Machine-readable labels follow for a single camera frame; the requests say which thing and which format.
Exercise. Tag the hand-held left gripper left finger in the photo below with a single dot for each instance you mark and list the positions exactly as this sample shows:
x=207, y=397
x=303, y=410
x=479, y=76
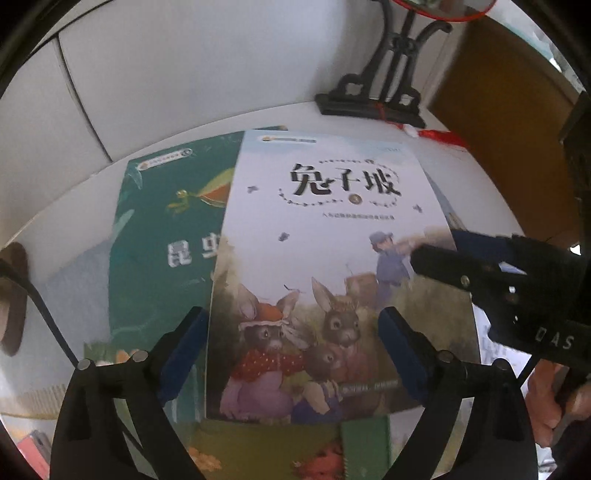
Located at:
x=184, y=350

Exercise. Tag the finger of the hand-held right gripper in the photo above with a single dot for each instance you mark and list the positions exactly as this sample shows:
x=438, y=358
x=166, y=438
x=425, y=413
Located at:
x=461, y=270
x=480, y=244

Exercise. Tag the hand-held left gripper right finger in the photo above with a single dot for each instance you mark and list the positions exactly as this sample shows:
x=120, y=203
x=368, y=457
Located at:
x=401, y=355

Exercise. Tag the olive green insect book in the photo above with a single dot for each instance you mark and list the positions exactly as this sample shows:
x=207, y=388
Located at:
x=258, y=452

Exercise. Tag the white rabbit cover book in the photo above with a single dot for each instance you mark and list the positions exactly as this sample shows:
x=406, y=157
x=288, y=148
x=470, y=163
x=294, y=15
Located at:
x=332, y=221

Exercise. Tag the person's right hand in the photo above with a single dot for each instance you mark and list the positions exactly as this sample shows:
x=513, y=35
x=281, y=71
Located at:
x=545, y=392

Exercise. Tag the brown wooden cabinet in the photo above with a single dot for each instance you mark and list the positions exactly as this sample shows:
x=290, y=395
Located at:
x=498, y=115

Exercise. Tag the teal green book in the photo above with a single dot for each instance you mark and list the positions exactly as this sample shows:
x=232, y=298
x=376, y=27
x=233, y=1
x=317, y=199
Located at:
x=152, y=221

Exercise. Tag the black ornamental stand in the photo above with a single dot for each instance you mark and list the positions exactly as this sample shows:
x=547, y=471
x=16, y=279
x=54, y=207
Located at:
x=369, y=92

